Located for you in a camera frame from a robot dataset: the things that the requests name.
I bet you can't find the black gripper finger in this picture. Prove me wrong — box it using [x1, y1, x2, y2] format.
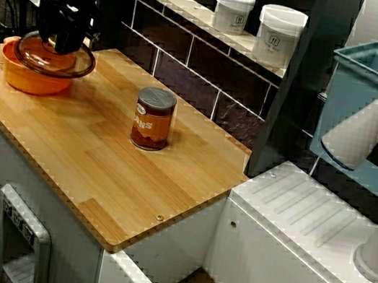
[32, 0, 66, 45]
[53, 12, 89, 58]

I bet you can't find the brown glass lid yellow knob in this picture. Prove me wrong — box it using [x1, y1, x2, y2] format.
[10, 26, 100, 85]

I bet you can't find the orange plastic pot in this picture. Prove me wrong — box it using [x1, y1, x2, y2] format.
[0, 33, 80, 102]

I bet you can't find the brown beans can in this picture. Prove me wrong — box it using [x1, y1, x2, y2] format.
[128, 84, 180, 155]

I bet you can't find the black side panel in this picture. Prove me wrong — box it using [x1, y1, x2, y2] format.
[87, 0, 129, 57]

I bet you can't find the white lidded jar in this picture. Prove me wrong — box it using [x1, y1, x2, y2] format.
[250, 2, 310, 73]
[209, 0, 256, 38]

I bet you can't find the grey dispenser panel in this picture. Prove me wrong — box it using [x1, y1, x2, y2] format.
[0, 182, 63, 283]

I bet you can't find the black upright panel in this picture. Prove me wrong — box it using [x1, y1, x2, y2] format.
[244, 0, 366, 192]

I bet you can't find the teal plastic bin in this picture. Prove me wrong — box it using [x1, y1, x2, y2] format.
[301, 33, 378, 205]

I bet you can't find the white toy sink unit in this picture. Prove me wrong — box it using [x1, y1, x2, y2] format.
[97, 131, 378, 283]

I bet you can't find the grey toy faucet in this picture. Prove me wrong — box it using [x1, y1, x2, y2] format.
[297, 49, 378, 283]

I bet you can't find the black wire mesh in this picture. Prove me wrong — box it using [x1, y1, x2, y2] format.
[0, 0, 82, 54]

